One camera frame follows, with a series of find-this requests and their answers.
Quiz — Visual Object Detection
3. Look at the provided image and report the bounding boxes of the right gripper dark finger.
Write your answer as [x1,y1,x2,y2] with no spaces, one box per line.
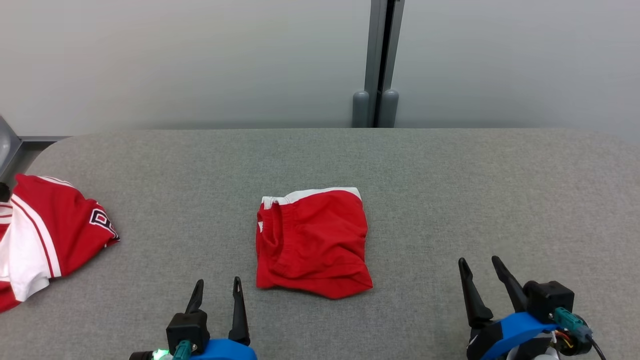
[458,257,494,330]
[492,255,529,314]

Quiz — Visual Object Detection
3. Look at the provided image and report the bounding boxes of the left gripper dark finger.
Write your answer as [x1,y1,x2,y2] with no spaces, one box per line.
[228,276,251,346]
[185,279,206,315]

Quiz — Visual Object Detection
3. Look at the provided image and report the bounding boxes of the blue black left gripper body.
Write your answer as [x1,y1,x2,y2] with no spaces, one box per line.
[190,338,259,360]

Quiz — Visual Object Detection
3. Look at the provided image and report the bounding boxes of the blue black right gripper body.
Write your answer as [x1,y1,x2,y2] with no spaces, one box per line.
[467,312,559,360]

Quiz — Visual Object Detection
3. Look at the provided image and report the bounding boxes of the red shorts with white waistband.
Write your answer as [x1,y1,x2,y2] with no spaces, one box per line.
[255,187,374,300]

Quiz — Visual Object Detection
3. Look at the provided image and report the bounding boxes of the red and white jersey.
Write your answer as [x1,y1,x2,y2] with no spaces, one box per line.
[0,173,121,314]

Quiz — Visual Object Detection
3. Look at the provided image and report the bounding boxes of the black round right gripper motor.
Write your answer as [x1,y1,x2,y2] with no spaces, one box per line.
[552,327,594,357]

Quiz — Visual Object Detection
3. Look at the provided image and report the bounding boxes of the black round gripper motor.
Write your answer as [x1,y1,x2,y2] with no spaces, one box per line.
[129,349,172,360]
[552,327,594,357]

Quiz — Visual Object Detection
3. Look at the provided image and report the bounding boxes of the black round left gripper motor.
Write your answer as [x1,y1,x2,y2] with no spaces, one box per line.
[129,349,172,360]

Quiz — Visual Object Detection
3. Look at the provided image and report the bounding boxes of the black right cable teal plug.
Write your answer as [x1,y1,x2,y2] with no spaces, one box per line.
[552,307,609,360]

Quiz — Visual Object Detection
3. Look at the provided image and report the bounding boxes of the grey metal frame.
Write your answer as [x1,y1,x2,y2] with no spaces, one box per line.
[0,115,71,182]

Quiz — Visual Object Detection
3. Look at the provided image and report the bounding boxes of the grey wall partition post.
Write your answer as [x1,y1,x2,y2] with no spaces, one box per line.
[352,0,406,129]

